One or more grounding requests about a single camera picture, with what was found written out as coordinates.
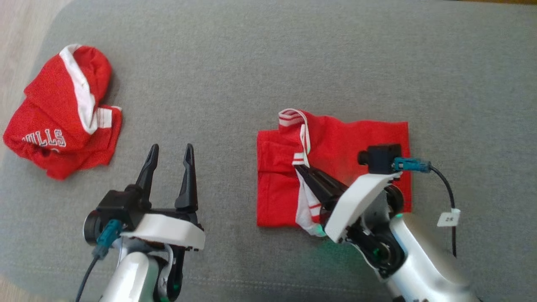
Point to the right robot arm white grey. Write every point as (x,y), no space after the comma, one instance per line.
(419,260)

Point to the red shorts white waistband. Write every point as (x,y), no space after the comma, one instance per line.
(46,113)

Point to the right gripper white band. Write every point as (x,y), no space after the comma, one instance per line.
(356,201)

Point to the red jersey striped white trim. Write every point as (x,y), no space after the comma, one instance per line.
(277,184)

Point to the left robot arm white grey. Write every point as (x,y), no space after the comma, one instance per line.
(130,277)

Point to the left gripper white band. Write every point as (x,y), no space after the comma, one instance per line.
(168,230)

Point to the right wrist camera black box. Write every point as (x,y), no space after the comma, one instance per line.
(381,157)

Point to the large grey sofa ottoman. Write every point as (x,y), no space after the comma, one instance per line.
(251,54)

